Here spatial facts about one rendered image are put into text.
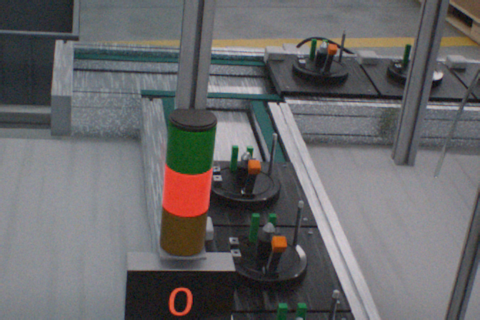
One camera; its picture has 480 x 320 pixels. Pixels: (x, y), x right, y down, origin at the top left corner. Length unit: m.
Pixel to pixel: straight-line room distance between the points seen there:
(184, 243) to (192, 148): 0.11
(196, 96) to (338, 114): 1.25
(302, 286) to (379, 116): 0.81
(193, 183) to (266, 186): 0.76
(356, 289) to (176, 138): 0.67
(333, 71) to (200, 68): 1.35
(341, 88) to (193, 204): 1.31
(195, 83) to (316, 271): 0.64
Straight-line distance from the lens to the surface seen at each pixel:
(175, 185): 0.97
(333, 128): 2.20
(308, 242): 1.61
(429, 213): 2.00
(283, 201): 1.72
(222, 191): 1.69
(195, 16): 0.93
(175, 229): 0.99
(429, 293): 1.75
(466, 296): 1.27
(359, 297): 1.53
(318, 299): 1.48
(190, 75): 0.95
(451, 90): 2.36
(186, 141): 0.94
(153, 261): 1.04
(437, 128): 2.28
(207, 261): 1.04
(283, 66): 2.33
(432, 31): 2.07
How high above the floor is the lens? 1.82
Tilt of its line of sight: 27 degrees down
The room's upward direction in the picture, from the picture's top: 7 degrees clockwise
